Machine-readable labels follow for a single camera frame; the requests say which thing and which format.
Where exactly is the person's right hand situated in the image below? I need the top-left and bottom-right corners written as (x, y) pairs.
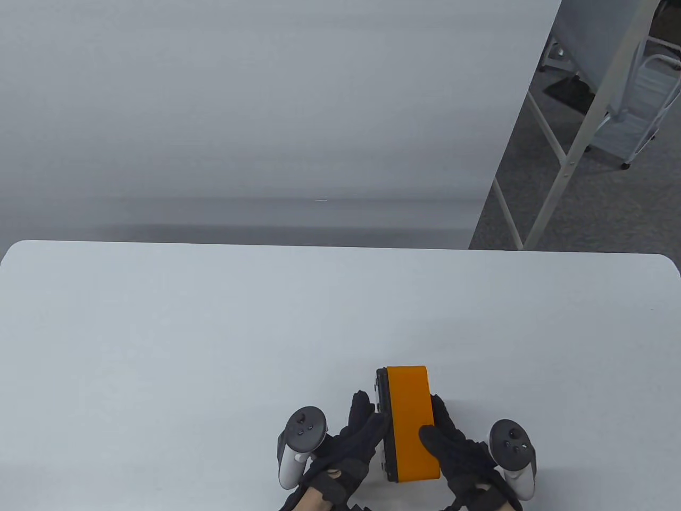
top-left (419, 394), bottom-right (523, 511)

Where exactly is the person's left hand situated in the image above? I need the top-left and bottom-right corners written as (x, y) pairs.
top-left (295, 390), bottom-right (390, 506)

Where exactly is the orange and black case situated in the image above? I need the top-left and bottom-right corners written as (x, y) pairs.
top-left (375, 365), bottom-right (442, 484)

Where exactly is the person's left forearm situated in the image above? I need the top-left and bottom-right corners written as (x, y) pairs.
top-left (279, 482), bottom-right (341, 511)

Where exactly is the grey and white left wrist controller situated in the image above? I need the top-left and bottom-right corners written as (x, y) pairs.
top-left (276, 406), bottom-right (328, 490)

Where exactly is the grey and white wrist controller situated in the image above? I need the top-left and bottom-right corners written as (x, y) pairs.
top-left (276, 406), bottom-right (328, 490)
top-left (488, 419), bottom-right (537, 501)

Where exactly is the grey and white right wrist controller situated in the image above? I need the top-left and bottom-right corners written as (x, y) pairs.
top-left (488, 419), bottom-right (537, 501)

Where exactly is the white backdrop sheet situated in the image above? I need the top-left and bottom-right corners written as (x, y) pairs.
top-left (0, 0), bottom-right (563, 251)

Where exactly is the black floor mat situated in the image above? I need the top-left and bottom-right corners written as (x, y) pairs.
top-left (543, 75), bottom-right (594, 103)

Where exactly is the white rolling cart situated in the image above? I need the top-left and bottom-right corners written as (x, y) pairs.
top-left (589, 36), bottom-right (681, 171)

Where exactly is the white tilted table top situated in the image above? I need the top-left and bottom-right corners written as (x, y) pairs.
top-left (553, 0), bottom-right (645, 80)

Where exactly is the white metal table frame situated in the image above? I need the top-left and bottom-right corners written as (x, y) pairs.
top-left (489, 0), bottom-right (663, 251)

